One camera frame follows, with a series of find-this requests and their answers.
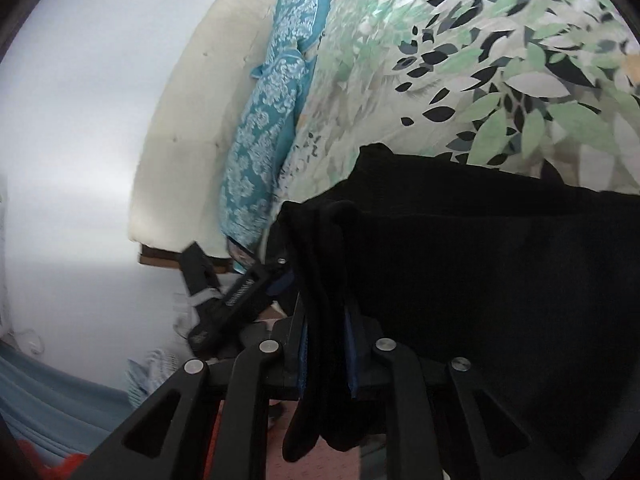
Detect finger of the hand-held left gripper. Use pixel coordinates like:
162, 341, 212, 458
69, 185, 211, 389
220, 257, 298, 328

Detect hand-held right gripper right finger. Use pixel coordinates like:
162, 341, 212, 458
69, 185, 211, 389
344, 305, 586, 480

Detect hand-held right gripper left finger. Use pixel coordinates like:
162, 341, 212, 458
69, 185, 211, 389
75, 300, 308, 480

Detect black pants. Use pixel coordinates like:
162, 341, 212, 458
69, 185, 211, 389
272, 142, 640, 480

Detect person's left forearm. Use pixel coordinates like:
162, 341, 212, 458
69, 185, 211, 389
20, 440, 90, 480

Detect striped cloth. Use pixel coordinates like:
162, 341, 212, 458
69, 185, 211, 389
126, 349, 178, 408

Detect blue patterned pillow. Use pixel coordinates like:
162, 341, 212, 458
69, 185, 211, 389
272, 0, 337, 58
220, 50, 321, 261

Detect cream padded headboard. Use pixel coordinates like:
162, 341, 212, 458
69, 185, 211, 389
127, 0, 282, 261

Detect light blue cloth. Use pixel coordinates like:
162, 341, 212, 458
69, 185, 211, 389
0, 337, 138, 463

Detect bed with floral leaf sheet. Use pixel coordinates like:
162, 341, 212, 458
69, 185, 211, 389
277, 0, 640, 196

